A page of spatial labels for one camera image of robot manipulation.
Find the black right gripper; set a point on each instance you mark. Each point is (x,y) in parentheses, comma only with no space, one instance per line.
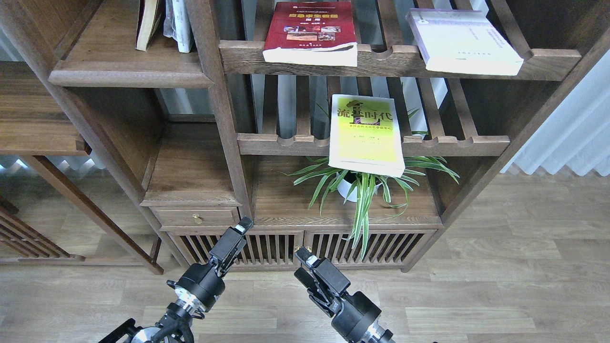
(354,317)

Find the white plant pot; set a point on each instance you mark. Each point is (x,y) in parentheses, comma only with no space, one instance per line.
(347,182)

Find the red cover book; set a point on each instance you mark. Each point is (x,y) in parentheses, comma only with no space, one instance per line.
(312,33)

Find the white lavender book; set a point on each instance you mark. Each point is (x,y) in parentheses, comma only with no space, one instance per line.
(462,41)

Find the brass drawer knob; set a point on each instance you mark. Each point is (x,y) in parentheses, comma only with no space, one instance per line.
(197,219)

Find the dark wooden bookshelf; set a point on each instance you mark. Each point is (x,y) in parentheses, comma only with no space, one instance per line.
(213,131)

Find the green spider plant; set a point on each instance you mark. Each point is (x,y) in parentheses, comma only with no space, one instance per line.
(395,189)

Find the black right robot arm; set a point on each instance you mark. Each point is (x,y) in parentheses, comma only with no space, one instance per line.
(354,317)

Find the yellow green book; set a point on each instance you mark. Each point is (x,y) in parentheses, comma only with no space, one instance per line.
(365,136)

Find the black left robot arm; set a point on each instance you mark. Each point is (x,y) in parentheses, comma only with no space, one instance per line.
(173,327)

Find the white curtain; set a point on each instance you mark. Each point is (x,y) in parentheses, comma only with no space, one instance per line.
(576,136)

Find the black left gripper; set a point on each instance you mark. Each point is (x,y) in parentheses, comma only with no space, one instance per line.
(201,285)

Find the tan upright book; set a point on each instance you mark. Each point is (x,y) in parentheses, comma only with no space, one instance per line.
(150,13)

